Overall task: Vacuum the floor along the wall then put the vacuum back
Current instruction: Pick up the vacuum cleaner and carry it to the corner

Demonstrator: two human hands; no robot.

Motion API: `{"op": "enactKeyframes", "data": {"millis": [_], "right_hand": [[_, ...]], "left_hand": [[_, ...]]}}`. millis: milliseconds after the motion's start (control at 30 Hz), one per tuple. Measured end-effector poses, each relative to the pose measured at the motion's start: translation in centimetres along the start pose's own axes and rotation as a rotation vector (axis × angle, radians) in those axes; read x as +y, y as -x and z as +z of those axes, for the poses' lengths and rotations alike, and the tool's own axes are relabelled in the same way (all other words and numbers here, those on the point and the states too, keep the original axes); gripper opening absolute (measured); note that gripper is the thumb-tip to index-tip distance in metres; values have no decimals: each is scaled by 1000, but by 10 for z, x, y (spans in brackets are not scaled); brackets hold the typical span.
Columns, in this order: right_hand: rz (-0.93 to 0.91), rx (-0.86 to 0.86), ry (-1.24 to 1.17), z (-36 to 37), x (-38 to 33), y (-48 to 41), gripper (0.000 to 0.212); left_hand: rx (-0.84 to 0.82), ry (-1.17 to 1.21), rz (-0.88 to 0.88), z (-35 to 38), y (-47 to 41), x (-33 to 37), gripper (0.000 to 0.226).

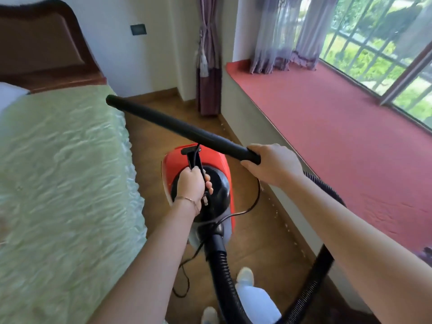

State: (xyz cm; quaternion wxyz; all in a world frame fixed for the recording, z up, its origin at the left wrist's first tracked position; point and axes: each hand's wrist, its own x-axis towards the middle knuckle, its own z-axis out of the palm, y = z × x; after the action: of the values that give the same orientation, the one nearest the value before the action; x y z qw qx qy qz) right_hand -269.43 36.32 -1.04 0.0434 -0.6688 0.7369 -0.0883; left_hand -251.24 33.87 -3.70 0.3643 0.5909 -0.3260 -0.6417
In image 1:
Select brown wooden headboard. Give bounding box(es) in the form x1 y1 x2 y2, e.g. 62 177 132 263
0 0 107 94

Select window with metal bars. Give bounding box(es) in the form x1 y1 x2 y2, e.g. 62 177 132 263
297 0 432 130

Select white pillow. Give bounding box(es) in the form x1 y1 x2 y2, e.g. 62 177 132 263
0 82 30 113

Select black power cord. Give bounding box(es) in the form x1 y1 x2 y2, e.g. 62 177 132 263
172 144 262 299

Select person's right forearm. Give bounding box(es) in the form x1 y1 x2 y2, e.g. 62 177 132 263
277 173 432 324

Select person's white trouser leg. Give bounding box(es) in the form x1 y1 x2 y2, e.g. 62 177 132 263
235 283 282 324

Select red window seat cushion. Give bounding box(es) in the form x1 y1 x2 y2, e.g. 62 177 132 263
225 59 432 253

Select purple tied curtain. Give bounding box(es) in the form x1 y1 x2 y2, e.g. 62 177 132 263
195 0 223 117

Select person's right hand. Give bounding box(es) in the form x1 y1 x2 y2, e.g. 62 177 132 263
240 144 304 189

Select person's left hand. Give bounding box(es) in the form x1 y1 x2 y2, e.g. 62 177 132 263
176 166 214 215

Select red and black vacuum cleaner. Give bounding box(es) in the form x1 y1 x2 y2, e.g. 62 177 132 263
161 144 236 249

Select black vacuum wand tube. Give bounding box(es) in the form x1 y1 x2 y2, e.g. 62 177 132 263
106 94 262 165

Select green quilted bedspread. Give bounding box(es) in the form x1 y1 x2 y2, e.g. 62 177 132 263
0 85 148 324

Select sheer purple curtain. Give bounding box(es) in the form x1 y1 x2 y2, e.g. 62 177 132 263
249 0 340 74

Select black ribbed vacuum hose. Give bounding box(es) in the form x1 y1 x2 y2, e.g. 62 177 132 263
204 170 347 324

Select person's left forearm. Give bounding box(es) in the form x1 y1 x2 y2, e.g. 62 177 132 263
88 198 201 324

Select person's white shoe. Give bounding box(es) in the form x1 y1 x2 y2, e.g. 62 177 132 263
236 267 254 287
201 306 219 324

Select thin gold bracelet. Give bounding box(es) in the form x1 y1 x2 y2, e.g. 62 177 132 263
174 196 200 213

